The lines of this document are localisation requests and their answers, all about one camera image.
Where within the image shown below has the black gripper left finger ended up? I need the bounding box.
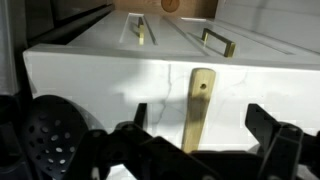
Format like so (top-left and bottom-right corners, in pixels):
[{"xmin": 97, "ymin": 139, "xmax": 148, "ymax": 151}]
[{"xmin": 63, "ymin": 102, "xmax": 221, "ymax": 180}]

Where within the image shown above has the brass cabinet handle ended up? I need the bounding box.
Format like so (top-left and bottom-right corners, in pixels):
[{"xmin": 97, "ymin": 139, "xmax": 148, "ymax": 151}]
[
  {"xmin": 201, "ymin": 27, "xmax": 237, "ymax": 58},
  {"xmin": 136, "ymin": 16, "xmax": 146, "ymax": 46}
]

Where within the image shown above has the round brown floor disc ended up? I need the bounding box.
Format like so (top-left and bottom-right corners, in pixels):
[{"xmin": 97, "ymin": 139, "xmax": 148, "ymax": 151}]
[{"xmin": 160, "ymin": 0, "xmax": 181, "ymax": 14}]

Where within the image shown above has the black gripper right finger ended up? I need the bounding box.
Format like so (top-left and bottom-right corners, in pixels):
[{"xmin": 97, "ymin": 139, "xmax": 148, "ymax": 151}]
[{"xmin": 244, "ymin": 103, "xmax": 320, "ymax": 180}]

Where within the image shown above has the black slotted spoon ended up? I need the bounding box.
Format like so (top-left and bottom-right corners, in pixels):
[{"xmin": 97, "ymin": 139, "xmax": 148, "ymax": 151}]
[{"xmin": 20, "ymin": 94, "xmax": 101, "ymax": 180}]

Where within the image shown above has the white cabinet door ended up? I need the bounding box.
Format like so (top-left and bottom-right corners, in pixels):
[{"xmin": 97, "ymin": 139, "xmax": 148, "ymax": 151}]
[
  {"xmin": 163, "ymin": 14, "xmax": 320, "ymax": 64},
  {"xmin": 66, "ymin": 10, "xmax": 208, "ymax": 58}
]

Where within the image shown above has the wooden spoon with round bowl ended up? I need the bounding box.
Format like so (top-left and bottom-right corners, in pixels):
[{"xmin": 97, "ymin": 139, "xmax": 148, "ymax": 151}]
[{"xmin": 181, "ymin": 67, "xmax": 217, "ymax": 154}]

